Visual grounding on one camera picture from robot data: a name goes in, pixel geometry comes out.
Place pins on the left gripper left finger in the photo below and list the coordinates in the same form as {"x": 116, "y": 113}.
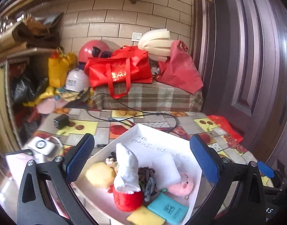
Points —
{"x": 35, "y": 204}

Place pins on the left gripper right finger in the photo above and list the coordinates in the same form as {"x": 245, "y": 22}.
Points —
{"x": 238, "y": 194}

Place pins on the pink plush toy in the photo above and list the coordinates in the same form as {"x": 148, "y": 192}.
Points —
{"x": 184, "y": 187}

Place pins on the yellow round plush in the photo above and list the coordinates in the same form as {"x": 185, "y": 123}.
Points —
{"x": 100, "y": 175}

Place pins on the teal tissue pack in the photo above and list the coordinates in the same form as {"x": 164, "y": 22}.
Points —
{"x": 169, "y": 209}

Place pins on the white plush cloth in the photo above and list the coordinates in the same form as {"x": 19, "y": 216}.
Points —
{"x": 126, "y": 180}

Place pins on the red plush base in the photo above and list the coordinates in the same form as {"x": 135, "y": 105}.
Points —
{"x": 127, "y": 202}

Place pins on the brown hair scrunchie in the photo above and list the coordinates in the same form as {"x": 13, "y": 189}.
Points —
{"x": 147, "y": 182}

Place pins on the yellow sponge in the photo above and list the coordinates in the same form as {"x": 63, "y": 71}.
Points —
{"x": 143, "y": 216}

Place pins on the smartphone with pink screen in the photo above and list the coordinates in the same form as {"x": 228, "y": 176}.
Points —
{"x": 17, "y": 162}

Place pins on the white power bank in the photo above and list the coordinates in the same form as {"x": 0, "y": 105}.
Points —
{"x": 48, "y": 146}

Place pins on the white cardboard box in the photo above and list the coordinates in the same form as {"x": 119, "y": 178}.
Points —
{"x": 147, "y": 144}

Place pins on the red plastic bag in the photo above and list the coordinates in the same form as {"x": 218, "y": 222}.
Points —
{"x": 225, "y": 125}

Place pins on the fruit pattern tablecloth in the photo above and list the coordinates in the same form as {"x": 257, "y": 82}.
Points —
{"x": 189, "y": 123}

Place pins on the black power adapter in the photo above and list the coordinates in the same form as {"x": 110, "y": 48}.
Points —
{"x": 61, "y": 121}

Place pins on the black plastic bag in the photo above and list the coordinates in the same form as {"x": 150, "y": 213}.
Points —
{"x": 22, "y": 90}

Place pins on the plaid covered bench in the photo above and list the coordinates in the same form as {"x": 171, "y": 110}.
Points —
{"x": 149, "y": 97}

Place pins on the white hard hat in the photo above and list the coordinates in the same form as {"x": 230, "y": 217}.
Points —
{"x": 77, "y": 80}

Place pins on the dark red cloth bag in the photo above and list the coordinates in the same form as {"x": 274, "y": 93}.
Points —
{"x": 179, "y": 70}

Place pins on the yellow shopping bag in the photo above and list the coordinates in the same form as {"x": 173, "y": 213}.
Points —
{"x": 59, "y": 65}

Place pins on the brown wooden door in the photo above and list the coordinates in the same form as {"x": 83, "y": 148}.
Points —
{"x": 241, "y": 51}

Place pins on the metal shelf rack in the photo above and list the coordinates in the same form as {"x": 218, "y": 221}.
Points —
{"x": 19, "y": 41}

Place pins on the red tote bag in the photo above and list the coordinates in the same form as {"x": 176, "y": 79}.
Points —
{"x": 126, "y": 65}

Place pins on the red helmet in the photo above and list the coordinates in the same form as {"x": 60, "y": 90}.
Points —
{"x": 94, "y": 48}

